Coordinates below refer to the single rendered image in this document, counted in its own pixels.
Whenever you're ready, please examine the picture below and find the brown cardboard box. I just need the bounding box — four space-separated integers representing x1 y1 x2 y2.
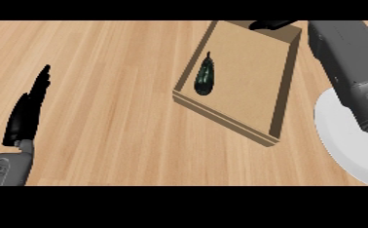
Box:
172 19 303 148

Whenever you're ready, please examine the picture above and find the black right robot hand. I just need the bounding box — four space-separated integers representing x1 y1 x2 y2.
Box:
247 19 299 31

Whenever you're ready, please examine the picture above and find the white round plate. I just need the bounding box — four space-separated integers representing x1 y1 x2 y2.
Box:
313 87 368 185

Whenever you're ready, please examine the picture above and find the dark green eggplant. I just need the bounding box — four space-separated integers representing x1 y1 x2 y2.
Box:
192 51 216 96

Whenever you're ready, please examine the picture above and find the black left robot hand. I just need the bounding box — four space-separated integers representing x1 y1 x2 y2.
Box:
2 63 53 147

